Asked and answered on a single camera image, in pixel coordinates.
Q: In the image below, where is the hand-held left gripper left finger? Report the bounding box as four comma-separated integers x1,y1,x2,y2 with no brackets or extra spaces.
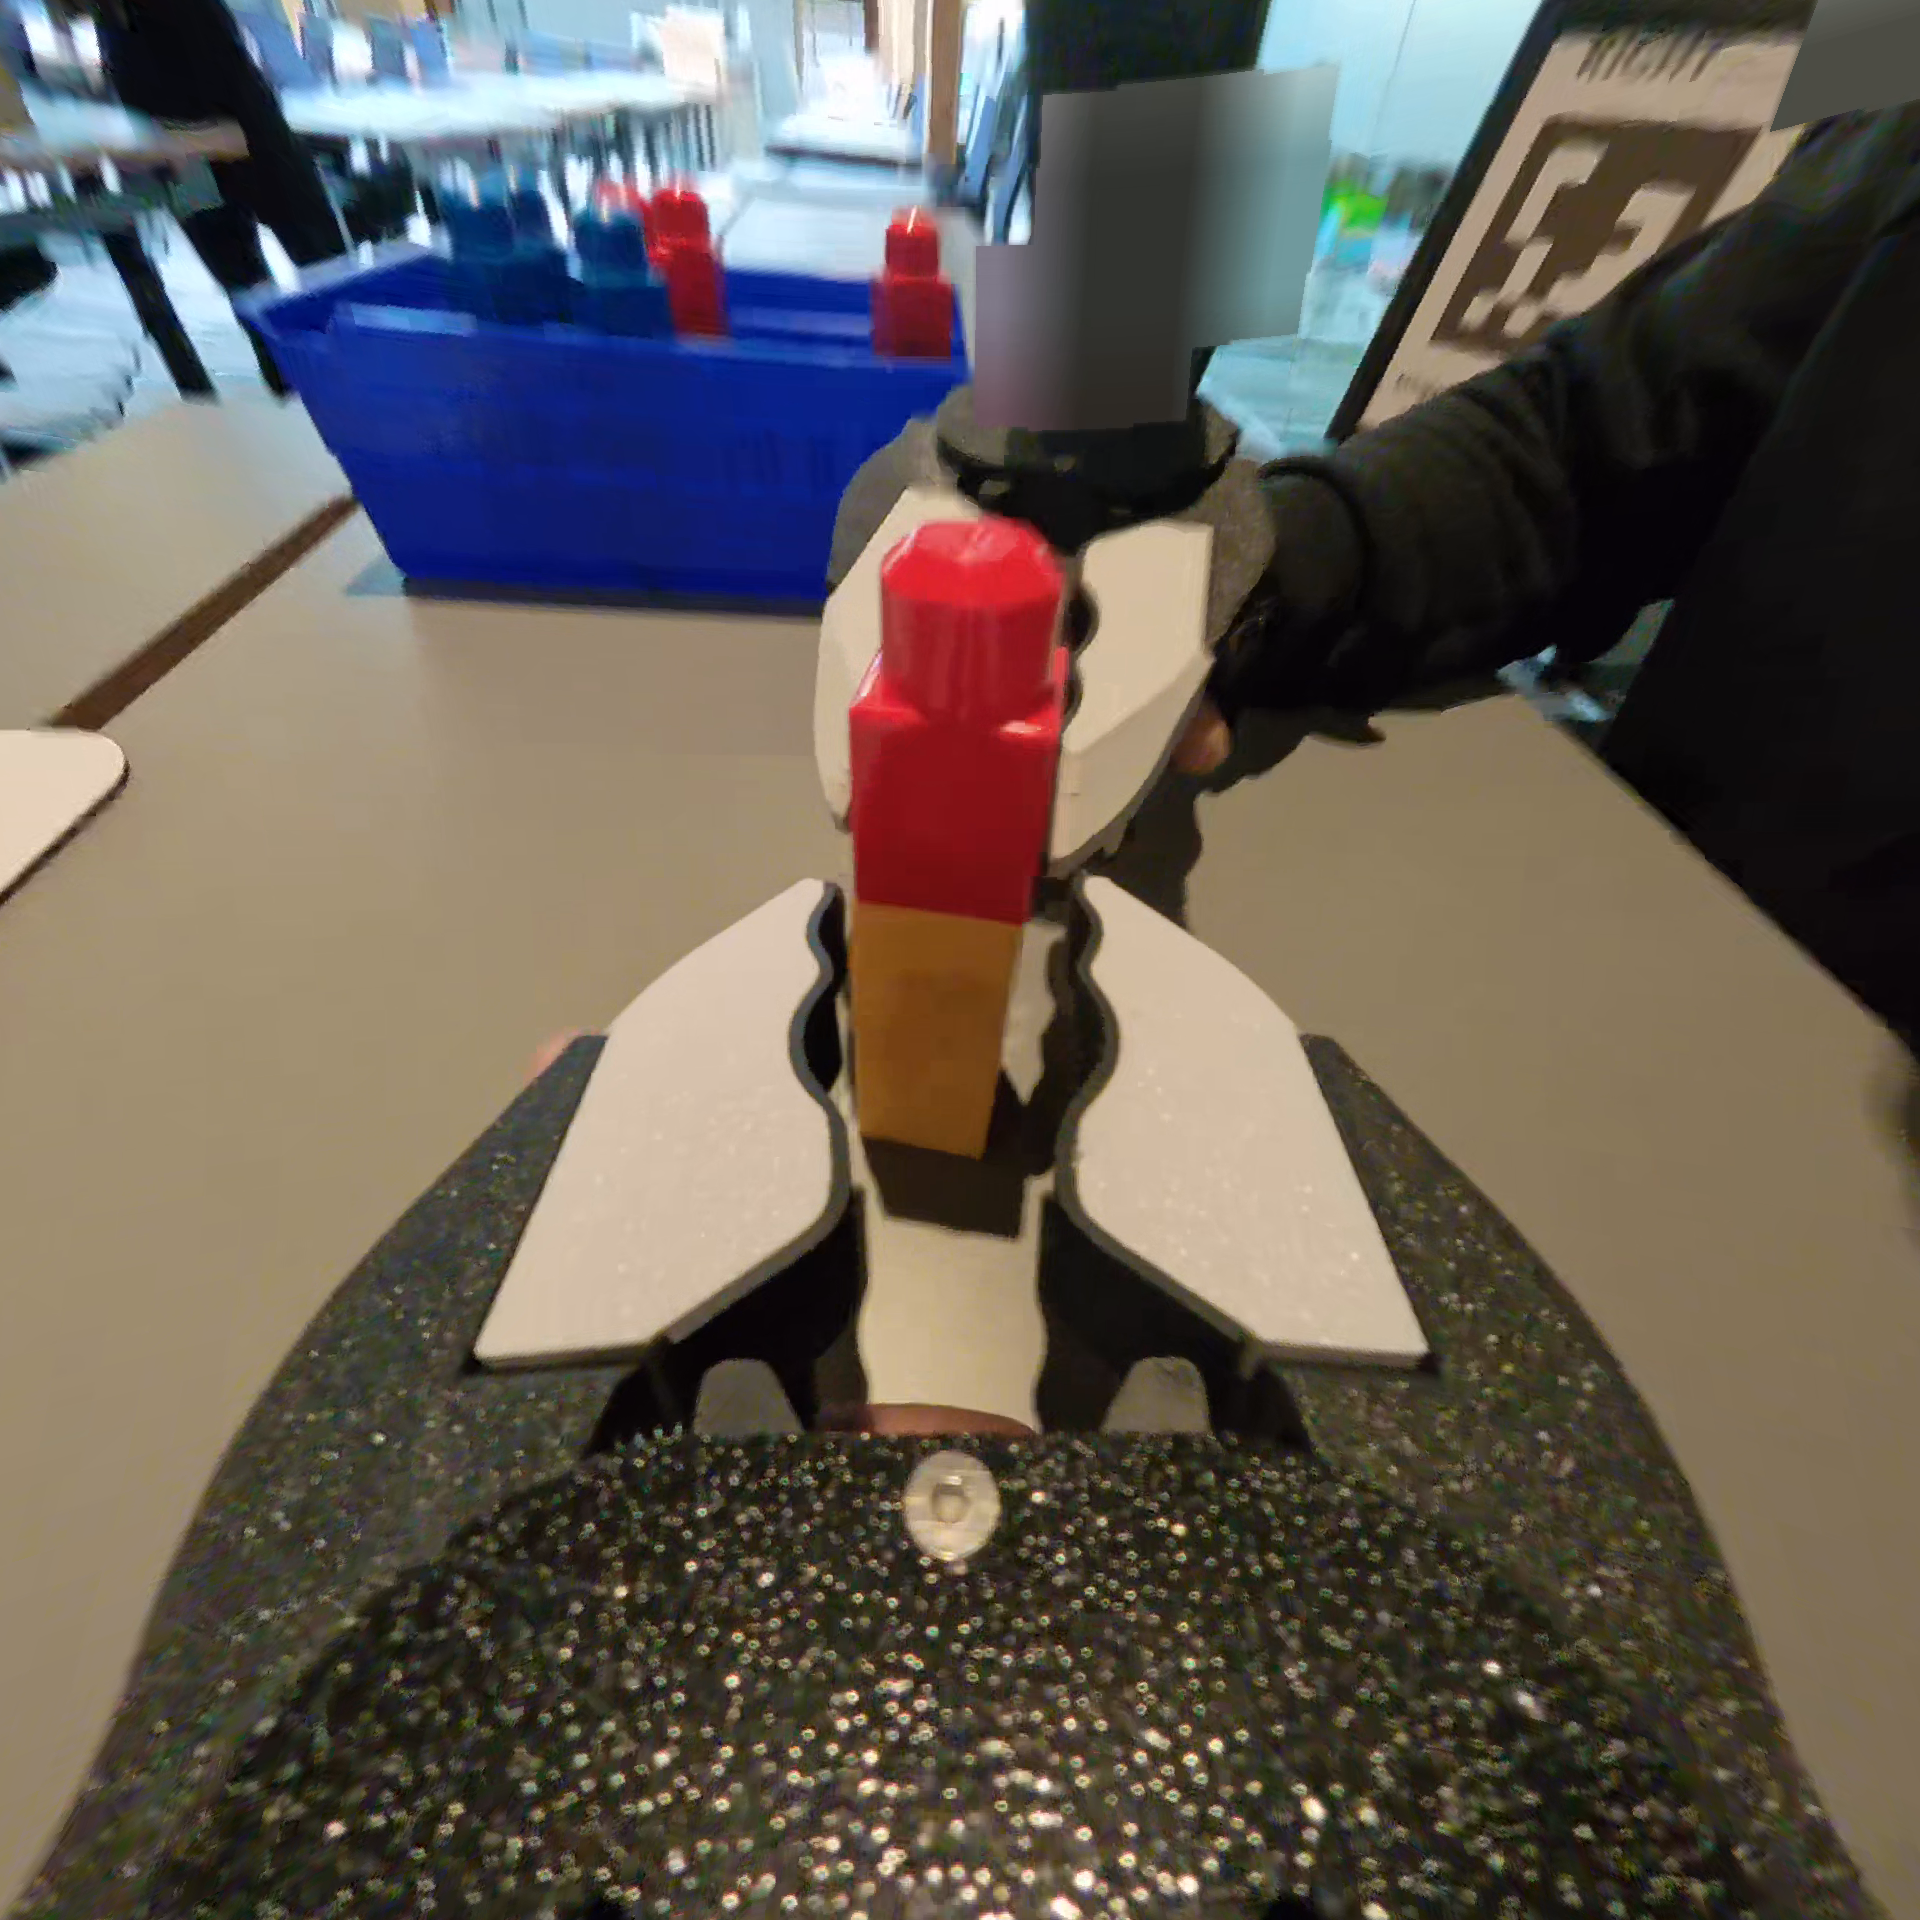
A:
472,880,858,1369

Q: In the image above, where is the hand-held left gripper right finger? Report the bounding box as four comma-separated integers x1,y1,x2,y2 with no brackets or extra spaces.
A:
1053,874,1432,1369

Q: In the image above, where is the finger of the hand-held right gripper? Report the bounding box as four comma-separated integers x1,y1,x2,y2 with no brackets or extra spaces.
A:
813,488,934,834
1036,518,1221,880

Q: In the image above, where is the red mega block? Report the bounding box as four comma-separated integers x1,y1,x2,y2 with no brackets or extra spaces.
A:
848,521,1074,922

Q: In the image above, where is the large blue plastic bin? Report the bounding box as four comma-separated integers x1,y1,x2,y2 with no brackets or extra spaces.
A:
237,247,973,607

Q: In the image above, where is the group of mega block towers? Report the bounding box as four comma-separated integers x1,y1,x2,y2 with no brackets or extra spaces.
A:
442,182,958,362

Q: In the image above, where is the black-and-white tag sign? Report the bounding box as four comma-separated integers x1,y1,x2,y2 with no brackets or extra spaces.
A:
1328,0,1818,445

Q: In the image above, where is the white desk mat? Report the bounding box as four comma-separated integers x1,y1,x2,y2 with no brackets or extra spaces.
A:
0,727,128,903

